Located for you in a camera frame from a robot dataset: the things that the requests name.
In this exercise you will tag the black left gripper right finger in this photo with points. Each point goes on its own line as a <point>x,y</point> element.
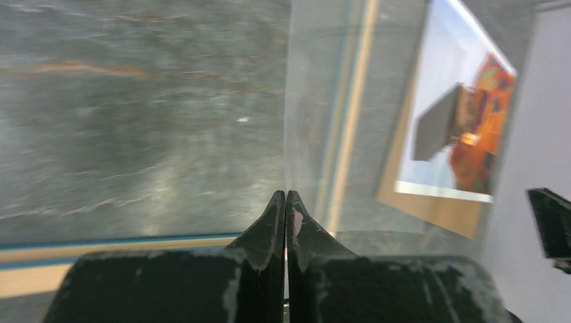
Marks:
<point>330,283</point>

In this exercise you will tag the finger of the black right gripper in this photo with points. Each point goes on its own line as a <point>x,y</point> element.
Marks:
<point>552,216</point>

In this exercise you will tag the hot air balloon photo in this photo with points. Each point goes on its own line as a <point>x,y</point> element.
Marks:
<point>500,84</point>

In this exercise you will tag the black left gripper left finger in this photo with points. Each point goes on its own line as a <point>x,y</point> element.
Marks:
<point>242,282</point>

